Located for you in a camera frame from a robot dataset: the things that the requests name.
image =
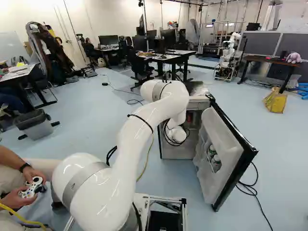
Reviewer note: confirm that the cluttered grey desk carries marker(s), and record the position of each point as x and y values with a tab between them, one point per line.
16	72

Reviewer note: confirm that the person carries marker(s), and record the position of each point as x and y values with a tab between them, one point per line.
10	173

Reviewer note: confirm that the black-legged white desk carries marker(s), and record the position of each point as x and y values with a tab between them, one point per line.
178	54

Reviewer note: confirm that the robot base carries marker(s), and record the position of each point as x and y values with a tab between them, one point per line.
166	214

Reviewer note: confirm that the brown-topped desk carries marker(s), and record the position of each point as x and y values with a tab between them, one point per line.
267	60

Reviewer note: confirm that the white robot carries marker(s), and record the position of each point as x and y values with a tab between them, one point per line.
231	51

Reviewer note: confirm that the purple plush toy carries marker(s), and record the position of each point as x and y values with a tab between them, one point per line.
293	57

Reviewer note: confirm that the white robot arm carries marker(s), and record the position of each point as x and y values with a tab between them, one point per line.
134	134

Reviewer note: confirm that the black office chair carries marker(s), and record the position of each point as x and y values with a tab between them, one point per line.
138	66

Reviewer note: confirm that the small silver fridge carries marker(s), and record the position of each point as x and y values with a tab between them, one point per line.
178	151

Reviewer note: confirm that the grey partition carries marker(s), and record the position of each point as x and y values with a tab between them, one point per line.
262	44

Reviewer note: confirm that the black fridge door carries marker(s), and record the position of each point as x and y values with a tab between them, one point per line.
223	154

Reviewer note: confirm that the white game controller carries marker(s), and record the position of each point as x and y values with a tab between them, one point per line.
31	186

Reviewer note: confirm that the yellow bag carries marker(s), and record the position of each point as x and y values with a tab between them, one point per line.
276	102

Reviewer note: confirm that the grey trash bin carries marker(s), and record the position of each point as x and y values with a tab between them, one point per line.
33	125

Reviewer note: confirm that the white-capped bottle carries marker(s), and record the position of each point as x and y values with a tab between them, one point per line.
216	161
211	151

